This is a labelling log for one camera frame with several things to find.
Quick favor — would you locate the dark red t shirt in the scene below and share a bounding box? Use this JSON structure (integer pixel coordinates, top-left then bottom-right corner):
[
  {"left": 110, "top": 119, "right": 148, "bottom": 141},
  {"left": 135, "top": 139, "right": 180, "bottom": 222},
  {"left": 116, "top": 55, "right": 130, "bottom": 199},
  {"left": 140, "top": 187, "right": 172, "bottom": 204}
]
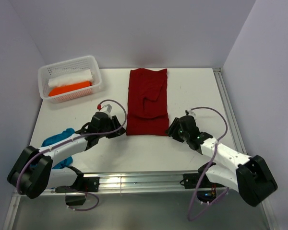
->
[{"left": 126, "top": 68, "right": 169, "bottom": 136}]

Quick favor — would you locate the white plastic basket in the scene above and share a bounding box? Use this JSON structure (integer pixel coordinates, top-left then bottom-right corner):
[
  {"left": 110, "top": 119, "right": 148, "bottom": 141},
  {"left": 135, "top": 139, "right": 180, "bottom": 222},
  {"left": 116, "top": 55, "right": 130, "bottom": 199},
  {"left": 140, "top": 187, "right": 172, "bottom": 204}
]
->
[{"left": 37, "top": 56, "right": 104, "bottom": 103}]

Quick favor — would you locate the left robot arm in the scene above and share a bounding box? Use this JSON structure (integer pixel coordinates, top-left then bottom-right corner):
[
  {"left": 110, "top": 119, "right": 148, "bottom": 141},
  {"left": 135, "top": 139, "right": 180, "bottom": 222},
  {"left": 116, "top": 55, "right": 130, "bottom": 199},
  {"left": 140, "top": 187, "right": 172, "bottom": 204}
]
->
[{"left": 7, "top": 112, "right": 126, "bottom": 199}]

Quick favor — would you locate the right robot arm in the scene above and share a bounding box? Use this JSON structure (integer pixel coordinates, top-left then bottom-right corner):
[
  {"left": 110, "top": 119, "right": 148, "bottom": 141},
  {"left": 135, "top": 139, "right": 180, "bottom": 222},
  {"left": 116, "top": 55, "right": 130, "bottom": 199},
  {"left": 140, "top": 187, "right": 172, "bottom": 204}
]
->
[{"left": 167, "top": 115, "right": 278, "bottom": 207}]

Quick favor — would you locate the teal blue t shirt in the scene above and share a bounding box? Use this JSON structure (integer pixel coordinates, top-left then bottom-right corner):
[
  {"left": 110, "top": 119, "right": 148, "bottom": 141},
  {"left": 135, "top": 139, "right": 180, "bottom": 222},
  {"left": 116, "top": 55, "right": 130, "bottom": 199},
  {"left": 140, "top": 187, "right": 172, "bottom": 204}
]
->
[{"left": 30, "top": 128, "right": 75, "bottom": 171}]

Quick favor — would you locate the rolled white t shirt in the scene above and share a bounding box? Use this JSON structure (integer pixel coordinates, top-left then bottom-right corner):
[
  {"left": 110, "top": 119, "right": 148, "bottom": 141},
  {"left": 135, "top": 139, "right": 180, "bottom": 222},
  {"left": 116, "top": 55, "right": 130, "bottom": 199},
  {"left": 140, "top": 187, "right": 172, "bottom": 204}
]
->
[{"left": 48, "top": 69, "right": 94, "bottom": 88}]

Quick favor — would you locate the rolled orange t shirt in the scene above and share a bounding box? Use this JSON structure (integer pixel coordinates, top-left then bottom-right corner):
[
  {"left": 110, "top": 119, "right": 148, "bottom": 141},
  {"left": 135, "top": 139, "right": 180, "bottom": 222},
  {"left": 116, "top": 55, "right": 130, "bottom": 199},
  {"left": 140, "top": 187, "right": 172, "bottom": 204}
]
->
[{"left": 48, "top": 81, "right": 92, "bottom": 96}]

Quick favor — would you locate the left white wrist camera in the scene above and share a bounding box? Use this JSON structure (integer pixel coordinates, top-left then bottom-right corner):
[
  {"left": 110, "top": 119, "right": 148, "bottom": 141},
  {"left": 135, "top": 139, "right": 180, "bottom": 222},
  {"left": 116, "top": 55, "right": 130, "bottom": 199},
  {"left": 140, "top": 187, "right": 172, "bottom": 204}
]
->
[{"left": 97, "top": 104, "right": 112, "bottom": 117}]

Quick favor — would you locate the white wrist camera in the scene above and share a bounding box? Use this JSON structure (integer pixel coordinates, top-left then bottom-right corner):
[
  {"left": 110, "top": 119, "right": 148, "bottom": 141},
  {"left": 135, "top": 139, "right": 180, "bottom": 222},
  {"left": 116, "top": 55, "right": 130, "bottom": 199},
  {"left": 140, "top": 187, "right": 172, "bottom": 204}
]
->
[
  {"left": 97, "top": 104, "right": 112, "bottom": 117},
  {"left": 185, "top": 109, "right": 196, "bottom": 119}
]

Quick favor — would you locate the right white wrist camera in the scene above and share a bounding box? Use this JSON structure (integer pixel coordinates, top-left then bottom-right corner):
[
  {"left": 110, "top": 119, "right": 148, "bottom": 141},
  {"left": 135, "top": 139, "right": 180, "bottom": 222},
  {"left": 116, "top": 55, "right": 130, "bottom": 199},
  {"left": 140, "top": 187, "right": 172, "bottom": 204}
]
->
[{"left": 185, "top": 109, "right": 196, "bottom": 119}]

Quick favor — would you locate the front aluminium rail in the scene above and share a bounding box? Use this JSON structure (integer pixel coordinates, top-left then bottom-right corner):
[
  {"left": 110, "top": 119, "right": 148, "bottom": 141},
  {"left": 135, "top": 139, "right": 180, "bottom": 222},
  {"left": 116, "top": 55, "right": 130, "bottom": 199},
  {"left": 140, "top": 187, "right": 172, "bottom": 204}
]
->
[{"left": 42, "top": 171, "right": 197, "bottom": 195}]

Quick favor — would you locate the aluminium rail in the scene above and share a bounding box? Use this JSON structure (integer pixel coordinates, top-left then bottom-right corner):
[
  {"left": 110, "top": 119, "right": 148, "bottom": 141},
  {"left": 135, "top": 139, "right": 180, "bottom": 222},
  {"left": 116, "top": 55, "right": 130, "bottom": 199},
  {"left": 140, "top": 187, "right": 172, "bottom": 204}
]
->
[
  {"left": 42, "top": 171, "right": 197, "bottom": 195},
  {"left": 213, "top": 68, "right": 247, "bottom": 154}
]

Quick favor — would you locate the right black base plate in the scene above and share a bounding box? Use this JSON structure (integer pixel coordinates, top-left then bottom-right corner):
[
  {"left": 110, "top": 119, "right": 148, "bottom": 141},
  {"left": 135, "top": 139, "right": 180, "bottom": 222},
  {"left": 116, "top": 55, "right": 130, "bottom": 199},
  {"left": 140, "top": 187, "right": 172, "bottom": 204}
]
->
[{"left": 180, "top": 173, "right": 214, "bottom": 189}]

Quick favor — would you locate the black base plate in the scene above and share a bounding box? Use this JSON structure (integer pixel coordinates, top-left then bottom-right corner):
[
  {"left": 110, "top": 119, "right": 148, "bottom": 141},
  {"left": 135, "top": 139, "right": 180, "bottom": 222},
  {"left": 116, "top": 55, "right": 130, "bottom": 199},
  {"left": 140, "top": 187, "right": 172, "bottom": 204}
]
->
[
  {"left": 55, "top": 176, "right": 100, "bottom": 193},
  {"left": 180, "top": 173, "right": 214, "bottom": 189}
]

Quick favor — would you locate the right side aluminium rail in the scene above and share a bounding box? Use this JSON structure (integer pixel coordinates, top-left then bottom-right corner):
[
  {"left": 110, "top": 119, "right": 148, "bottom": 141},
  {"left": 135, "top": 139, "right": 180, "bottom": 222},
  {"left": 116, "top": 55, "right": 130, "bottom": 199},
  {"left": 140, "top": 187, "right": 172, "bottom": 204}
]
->
[{"left": 213, "top": 68, "right": 247, "bottom": 154}]

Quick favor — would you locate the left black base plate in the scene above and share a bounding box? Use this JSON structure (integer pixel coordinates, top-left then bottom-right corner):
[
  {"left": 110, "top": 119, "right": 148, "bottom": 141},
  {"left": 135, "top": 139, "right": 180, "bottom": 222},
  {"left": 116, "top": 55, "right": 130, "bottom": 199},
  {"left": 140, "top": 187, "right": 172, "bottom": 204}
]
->
[{"left": 55, "top": 176, "right": 100, "bottom": 193}]

